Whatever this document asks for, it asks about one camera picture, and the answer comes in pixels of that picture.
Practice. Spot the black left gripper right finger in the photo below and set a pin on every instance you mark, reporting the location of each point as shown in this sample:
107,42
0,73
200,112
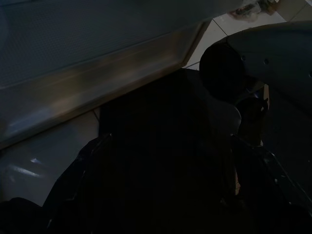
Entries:
268,195

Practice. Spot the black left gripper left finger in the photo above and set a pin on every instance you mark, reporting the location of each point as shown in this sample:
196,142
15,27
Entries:
80,195

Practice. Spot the black doormat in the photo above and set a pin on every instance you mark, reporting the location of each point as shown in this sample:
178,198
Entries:
158,109

